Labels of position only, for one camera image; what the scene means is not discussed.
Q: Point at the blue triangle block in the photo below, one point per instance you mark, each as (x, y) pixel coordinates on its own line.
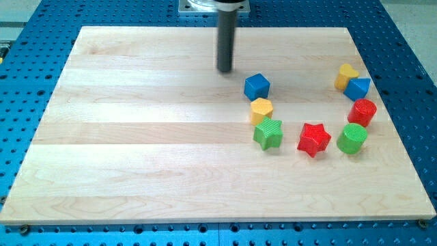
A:
(357, 88)

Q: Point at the blue perforated metal table plate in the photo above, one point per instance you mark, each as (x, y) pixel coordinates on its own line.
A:
(396, 39)

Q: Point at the red star block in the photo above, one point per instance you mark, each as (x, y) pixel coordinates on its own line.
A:
(313, 139)

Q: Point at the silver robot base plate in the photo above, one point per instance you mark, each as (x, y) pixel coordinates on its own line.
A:
(193, 7)

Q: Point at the red cylinder block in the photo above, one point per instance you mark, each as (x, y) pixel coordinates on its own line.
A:
(362, 112)

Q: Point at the yellow hexagon block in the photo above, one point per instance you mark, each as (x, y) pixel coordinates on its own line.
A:
(260, 108)

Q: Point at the yellow heart block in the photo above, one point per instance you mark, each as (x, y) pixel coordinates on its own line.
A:
(345, 74)

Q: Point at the blue cube block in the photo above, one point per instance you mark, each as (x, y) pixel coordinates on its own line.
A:
(256, 86)

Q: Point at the green cylinder block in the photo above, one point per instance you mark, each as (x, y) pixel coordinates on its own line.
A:
(352, 138)

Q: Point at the green star block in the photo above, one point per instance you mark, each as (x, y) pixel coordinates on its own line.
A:
(268, 133)

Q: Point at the light wooden board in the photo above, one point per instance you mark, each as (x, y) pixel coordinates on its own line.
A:
(142, 128)

